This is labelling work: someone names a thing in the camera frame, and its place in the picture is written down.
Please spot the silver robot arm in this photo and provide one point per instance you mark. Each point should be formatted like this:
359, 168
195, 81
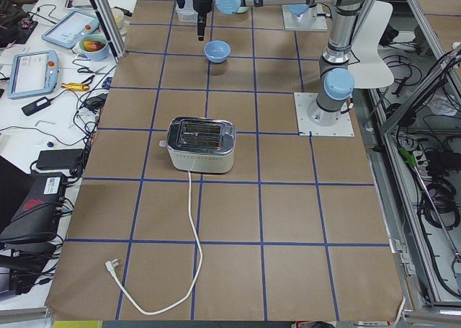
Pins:
337, 83

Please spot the green bowl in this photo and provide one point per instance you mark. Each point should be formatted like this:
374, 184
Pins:
242, 10

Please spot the bowl with fruit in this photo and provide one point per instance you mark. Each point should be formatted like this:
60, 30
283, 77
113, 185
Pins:
93, 46

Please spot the blue teach pendant far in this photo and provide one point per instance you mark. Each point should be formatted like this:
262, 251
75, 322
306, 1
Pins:
71, 29

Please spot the black power adapter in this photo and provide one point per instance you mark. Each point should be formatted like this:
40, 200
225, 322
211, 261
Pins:
58, 159

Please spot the blue bowl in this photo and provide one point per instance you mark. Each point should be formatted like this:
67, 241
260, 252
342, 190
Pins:
217, 51

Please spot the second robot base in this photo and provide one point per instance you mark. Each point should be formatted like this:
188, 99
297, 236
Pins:
301, 17

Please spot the black small device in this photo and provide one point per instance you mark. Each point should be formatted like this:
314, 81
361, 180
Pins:
36, 106

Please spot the aluminium frame post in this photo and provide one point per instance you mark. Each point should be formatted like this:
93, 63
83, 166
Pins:
109, 28

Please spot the black scissors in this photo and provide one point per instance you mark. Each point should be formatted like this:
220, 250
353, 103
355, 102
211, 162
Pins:
92, 74

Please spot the blue teach pendant near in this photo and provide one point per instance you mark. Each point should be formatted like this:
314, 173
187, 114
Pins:
33, 74

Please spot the white chair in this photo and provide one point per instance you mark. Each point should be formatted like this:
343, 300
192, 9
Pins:
371, 72

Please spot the yellow tool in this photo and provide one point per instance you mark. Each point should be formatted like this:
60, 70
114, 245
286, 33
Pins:
76, 87

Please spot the white silver toaster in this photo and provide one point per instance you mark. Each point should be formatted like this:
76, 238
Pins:
201, 145

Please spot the black computer box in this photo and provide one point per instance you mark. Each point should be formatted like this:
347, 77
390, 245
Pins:
36, 219

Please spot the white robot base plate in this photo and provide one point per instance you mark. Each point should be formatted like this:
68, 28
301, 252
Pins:
313, 121

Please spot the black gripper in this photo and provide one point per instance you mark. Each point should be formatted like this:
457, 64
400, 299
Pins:
201, 3

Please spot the clear plastic container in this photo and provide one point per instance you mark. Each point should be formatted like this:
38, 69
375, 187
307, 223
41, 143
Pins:
187, 16

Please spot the blue teach pendant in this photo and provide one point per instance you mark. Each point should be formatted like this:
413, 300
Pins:
71, 29
33, 74

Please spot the white cup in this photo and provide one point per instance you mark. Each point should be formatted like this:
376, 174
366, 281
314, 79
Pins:
121, 23

